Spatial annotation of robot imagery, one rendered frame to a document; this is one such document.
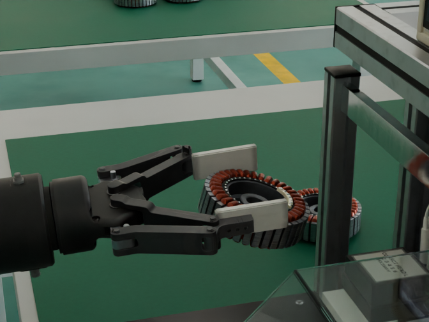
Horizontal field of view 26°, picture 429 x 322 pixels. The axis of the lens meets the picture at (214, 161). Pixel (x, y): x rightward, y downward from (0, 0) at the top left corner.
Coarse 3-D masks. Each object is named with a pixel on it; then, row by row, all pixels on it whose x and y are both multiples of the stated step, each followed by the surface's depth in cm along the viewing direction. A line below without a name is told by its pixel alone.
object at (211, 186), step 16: (208, 176) 96; (224, 176) 96; (240, 176) 98; (256, 176) 98; (208, 192) 93; (224, 192) 93; (240, 192) 98; (256, 192) 98; (272, 192) 98; (288, 192) 97; (208, 208) 92; (288, 208) 94; (304, 208) 94; (288, 224) 91; (304, 224) 93; (240, 240) 91; (256, 240) 91; (272, 240) 91; (288, 240) 92
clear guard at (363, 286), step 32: (384, 256) 61; (416, 256) 61; (288, 288) 59; (320, 288) 58; (352, 288) 58; (384, 288) 58; (416, 288) 58; (256, 320) 59; (288, 320) 57; (320, 320) 55; (352, 320) 54; (384, 320) 54; (416, 320) 54
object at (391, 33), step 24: (336, 24) 100; (360, 24) 94; (384, 24) 94; (408, 24) 94; (336, 48) 101; (360, 48) 95; (384, 48) 89; (408, 48) 86; (384, 72) 90; (408, 72) 85; (408, 96) 86
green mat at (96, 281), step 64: (128, 128) 165; (192, 128) 165; (256, 128) 165; (320, 128) 165; (192, 192) 141; (384, 192) 141; (64, 256) 124; (128, 256) 124; (192, 256) 124; (256, 256) 124; (64, 320) 110; (128, 320) 110
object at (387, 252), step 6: (366, 252) 91; (372, 252) 90; (378, 252) 90; (384, 252) 90; (390, 252) 90; (396, 252) 90; (402, 252) 90; (408, 252) 91; (348, 258) 90; (354, 258) 89; (360, 258) 89; (366, 258) 89
